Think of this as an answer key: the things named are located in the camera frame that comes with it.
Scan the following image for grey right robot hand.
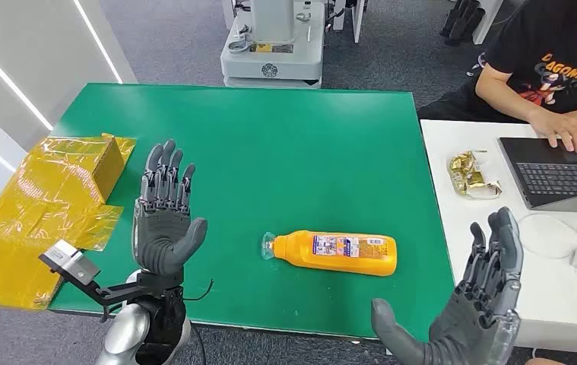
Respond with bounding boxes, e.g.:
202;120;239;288
371;206;525;365

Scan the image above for person's right hand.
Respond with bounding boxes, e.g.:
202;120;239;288
527;108;577;154

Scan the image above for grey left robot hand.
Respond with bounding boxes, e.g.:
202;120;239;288
132;140;208;277

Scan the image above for orange plastic bottle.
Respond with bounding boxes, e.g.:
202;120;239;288
261;230;398;278

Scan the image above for dark grey laptop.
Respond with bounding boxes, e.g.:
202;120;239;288
498;137;577;214

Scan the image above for person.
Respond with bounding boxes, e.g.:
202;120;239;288
417;0;577;154

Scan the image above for crumpled gold foil wrapper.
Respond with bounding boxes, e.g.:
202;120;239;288
446;150;504;201

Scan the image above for yellow taped cardboard box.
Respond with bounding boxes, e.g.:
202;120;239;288
0;132;137;310

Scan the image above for white desk with leg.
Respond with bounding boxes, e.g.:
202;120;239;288
471;0;505;46

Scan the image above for white furniture legs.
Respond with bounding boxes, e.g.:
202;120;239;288
331;0;367;44

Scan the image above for black left camera bracket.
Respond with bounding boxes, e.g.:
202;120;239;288
38;254;144;323

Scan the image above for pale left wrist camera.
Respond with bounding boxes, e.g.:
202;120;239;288
40;240;102;287

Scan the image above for thin white cable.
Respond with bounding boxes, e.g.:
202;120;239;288
518;213;577;260

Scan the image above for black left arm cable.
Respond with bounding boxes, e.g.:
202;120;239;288
182;279;214;365

